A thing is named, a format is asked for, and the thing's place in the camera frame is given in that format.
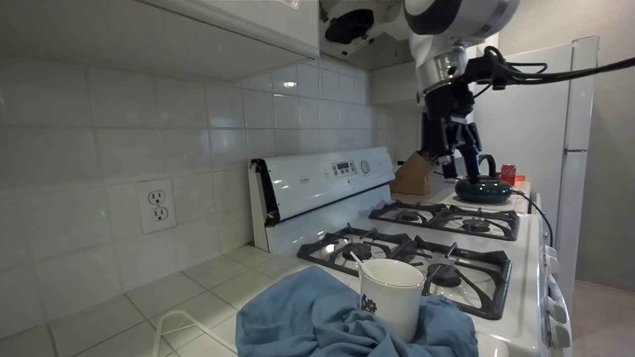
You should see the small red object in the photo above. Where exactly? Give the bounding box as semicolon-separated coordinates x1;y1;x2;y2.
499;162;527;188

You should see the black cast iron stove grate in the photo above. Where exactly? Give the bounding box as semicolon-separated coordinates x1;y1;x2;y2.
366;198;521;241
295;224;513;321

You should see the blue cloth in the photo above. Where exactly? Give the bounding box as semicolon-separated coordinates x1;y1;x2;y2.
233;265;480;357

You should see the white wall power outlet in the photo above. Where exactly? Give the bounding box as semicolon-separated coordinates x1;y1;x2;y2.
134;178;178;233

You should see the white gas stove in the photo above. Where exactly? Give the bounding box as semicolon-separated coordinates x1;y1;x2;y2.
245;144;575;357

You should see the wooden knife block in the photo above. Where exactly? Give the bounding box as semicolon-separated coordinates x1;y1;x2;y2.
388;150;438;198

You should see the black power cord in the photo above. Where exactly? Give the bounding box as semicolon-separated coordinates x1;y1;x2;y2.
507;186;555;249

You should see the thin white cable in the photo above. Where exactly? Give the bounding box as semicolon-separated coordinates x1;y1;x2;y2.
148;307;237;357

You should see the white upper cabinet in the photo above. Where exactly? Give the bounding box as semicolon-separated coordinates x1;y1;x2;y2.
140;0;321;59

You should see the white plastic spoon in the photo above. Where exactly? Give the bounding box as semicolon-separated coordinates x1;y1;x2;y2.
347;249;376;283

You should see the white ceramic cup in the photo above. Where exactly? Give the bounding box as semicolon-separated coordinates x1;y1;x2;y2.
356;257;426;343

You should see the dark green kettle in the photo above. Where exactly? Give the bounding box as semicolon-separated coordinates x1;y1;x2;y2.
452;152;513;206

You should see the white refrigerator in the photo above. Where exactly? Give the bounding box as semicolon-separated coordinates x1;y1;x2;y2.
472;35;601;313

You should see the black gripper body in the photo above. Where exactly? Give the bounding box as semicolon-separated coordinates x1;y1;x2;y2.
418;79;480;166

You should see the white stove knob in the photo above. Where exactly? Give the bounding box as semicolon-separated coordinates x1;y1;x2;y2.
547;319;573;350
541;243;561;273
543;283;569;325

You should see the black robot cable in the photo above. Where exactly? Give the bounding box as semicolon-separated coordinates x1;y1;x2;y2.
462;45;635;91

